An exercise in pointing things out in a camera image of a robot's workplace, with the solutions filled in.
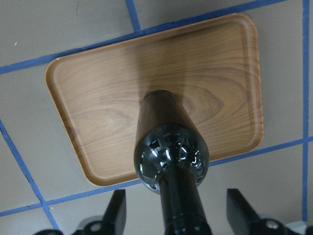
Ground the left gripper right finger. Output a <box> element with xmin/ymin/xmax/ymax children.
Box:
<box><xmin>226</xmin><ymin>188</ymin><xmax>266</xmax><ymax>235</ymax></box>

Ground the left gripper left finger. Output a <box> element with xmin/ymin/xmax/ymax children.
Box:
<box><xmin>102</xmin><ymin>189</ymin><xmax>127</xmax><ymax>235</ymax></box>

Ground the dark wine bottle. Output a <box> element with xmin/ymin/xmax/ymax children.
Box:
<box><xmin>134</xmin><ymin>90</ymin><xmax>211</xmax><ymax>235</ymax></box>

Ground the wooden tray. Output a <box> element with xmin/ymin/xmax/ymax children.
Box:
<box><xmin>45</xmin><ymin>14</ymin><xmax>264</xmax><ymax>187</ymax></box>

